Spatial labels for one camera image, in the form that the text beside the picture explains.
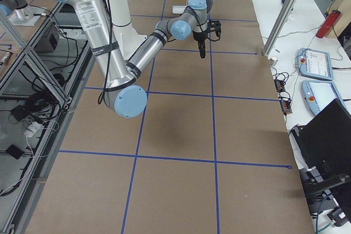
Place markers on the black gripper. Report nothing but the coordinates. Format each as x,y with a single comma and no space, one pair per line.
198,36

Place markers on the red cylinder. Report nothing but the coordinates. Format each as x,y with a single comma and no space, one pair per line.
328,23

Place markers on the teach pendant far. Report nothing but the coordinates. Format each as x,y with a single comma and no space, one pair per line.
314,64

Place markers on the teach pendant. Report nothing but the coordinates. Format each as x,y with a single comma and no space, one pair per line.
318,94
314,64

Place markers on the white towel rack with wooden bars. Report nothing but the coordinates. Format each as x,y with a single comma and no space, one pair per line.
178,6

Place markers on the black laptop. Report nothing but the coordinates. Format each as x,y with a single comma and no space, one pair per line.
325,141

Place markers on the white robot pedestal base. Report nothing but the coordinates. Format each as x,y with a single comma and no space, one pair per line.
128,38

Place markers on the teach pendant near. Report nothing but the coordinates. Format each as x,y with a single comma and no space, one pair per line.
318,94

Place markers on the black power strip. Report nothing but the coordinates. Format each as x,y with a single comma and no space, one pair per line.
283,96

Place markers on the small metal cup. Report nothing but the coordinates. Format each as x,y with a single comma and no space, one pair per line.
273,61

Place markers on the aluminium frame post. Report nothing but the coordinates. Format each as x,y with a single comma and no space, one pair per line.
281,19

